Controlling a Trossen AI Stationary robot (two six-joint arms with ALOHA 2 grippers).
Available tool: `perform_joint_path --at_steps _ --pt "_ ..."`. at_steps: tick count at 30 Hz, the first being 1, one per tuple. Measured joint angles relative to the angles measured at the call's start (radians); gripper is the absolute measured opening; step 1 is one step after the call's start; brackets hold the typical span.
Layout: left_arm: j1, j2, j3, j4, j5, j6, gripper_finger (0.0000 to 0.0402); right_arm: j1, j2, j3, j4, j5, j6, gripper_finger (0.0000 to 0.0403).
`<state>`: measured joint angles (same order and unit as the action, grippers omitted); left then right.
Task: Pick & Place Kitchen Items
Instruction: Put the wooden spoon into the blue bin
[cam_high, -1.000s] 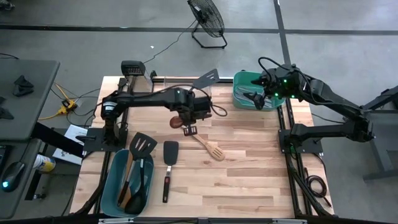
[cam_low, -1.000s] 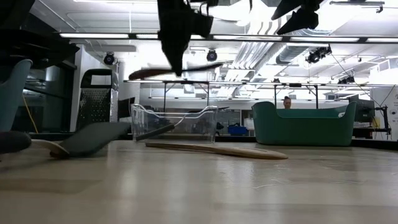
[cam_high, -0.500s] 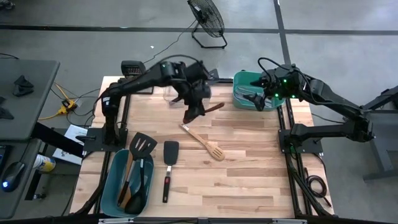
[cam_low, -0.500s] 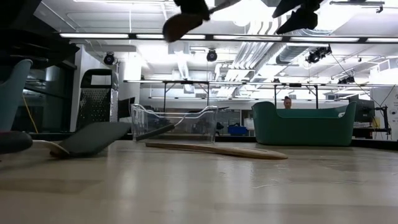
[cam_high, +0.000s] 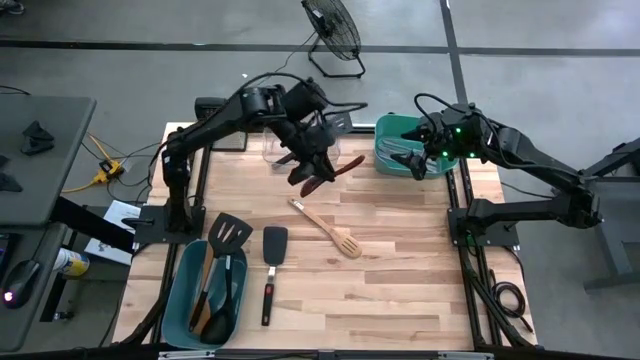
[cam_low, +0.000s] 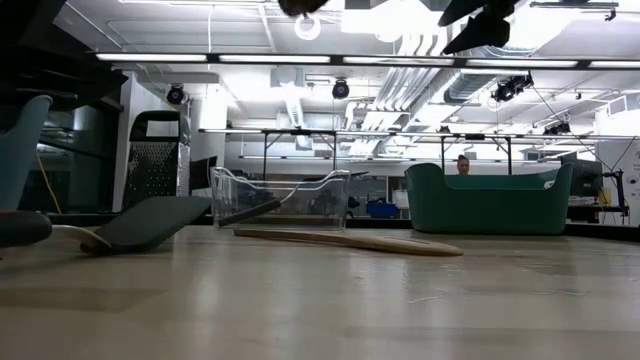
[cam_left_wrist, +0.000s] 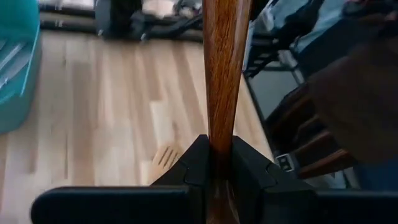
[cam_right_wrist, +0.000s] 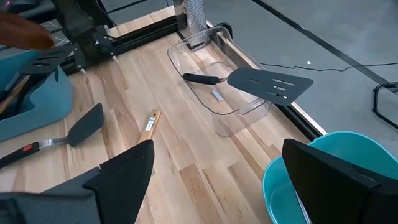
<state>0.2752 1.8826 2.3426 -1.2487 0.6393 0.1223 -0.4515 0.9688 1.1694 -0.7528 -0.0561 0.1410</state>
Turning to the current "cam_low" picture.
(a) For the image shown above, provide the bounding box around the blue storage bin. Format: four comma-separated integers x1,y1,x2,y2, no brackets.
366,199,399,219

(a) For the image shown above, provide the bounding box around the black solid spatula red-black handle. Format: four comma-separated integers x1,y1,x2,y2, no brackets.
0,194,213,256

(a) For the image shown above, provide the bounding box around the yellow cable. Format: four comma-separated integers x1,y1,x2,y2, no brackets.
33,148,64,216

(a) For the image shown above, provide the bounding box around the bamboo slotted spatula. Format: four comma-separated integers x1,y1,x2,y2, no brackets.
232,228,464,258

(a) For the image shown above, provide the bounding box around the overhead light bar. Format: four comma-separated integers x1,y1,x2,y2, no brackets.
94,51,640,71

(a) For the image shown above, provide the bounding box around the white hanging ring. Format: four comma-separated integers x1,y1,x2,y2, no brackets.
293,13,323,42

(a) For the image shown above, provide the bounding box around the black workstation frame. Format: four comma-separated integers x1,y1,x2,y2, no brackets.
199,127,516,184

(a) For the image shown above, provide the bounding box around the black slotted spatula steel handle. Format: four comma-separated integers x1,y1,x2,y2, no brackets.
216,171,370,228

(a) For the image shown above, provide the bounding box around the clear plastic bin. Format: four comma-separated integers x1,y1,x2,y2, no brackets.
210,168,352,232

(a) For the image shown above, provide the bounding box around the black aluminium frame rail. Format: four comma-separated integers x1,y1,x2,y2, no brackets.
22,212,640,240

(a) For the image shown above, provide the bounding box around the silver ventilation duct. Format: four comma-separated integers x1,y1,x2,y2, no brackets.
442,0,576,104

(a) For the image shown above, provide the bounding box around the green plastic bin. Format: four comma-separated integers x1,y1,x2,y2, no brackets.
404,162,575,236

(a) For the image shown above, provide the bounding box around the teal plastic bin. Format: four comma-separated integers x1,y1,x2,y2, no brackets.
0,94,54,214

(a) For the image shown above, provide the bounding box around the black computer monitor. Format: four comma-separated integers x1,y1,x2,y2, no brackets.
559,152,605,199
189,155,219,192

